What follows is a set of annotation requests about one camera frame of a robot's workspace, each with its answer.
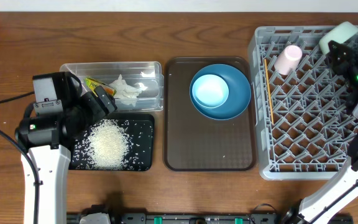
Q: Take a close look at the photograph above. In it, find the mint green small bowl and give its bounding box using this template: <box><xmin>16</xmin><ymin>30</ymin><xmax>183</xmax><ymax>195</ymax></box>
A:
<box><xmin>319</xmin><ymin>21</ymin><xmax>358</xmax><ymax>55</ymax></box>

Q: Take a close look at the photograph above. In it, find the green yellow snack wrapper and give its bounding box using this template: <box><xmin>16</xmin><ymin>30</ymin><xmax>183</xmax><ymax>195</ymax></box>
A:
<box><xmin>84</xmin><ymin>77</ymin><xmax>116</xmax><ymax>96</ymax></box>

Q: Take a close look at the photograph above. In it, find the white napkin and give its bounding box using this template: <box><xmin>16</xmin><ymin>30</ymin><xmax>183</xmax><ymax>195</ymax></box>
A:
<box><xmin>109</xmin><ymin>75</ymin><xmax>142</xmax><ymax>99</ymax></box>

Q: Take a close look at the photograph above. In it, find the white rice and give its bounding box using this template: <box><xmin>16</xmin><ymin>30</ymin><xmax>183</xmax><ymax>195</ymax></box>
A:
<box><xmin>71</xmin><ymin>118</ymin><xmax>150</xmax><ymax>171</ymax></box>

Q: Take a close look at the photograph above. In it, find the pink plastic cup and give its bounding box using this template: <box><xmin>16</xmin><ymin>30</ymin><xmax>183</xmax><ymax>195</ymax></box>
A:
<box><xmin>273</xmin><ymin>45</ymin><xmax>303</xmax><ymax>75</ymax></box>

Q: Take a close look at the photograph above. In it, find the wooden chopstick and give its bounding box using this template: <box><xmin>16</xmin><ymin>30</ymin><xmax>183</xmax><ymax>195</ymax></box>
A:
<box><xmin>264</xmin><ymin>58</ymin><xmax>274</xmax><ymax>125</ymax></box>

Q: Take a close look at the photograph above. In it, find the light blue bowl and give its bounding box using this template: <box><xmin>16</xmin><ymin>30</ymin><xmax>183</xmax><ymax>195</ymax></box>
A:
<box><xmin>191</xmin><ymin>74</ymin><xmax>229</xmax><ymax>109</ymax></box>

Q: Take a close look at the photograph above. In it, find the dark blue plate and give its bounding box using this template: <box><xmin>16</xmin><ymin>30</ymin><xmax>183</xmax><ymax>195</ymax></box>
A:
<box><xmin>190</xmin><ymin>63</ymin><xmax>251</xmax><ymax>120</ymax></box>

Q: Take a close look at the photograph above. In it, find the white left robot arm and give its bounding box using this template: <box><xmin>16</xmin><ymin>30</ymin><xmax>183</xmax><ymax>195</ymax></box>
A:
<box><xmin>15</xmin><ymin>86</ymin><xmax>117</xmax><ymax>223</ymax></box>

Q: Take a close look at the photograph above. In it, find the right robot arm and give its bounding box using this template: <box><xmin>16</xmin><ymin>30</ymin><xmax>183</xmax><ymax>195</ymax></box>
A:
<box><xmin>281</xmin><ymin>40</ymin><xmax>358</xmax><ymax>224</ymax></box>

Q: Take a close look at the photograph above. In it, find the black food waste tray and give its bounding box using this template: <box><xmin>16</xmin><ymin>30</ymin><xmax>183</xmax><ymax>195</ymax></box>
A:
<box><xmin>68</xmin><ymin>113</ymin><xmax>155</xmax><ymax>172</ymax></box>

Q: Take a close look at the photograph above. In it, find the clear plastic waste bin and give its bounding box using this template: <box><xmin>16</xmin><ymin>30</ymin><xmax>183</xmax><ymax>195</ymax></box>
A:
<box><xmin>60</xmin><ymin>61</ymin><xmax>164</xmax><ymax>112</ymax></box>

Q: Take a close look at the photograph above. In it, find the grey dishwasher rack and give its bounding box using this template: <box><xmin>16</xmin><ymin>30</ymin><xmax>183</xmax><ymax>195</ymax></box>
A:
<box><xmin>248</xmin><ymin>26</ymin><xmax>358</xmax><ymax>180</ymax></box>

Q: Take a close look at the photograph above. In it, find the brown serving tray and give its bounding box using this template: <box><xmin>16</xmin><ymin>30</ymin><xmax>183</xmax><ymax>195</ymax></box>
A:
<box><xmin>163</xmin><ymin>57</ymin><xmax>256</xmax><ymax>171</ymax></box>

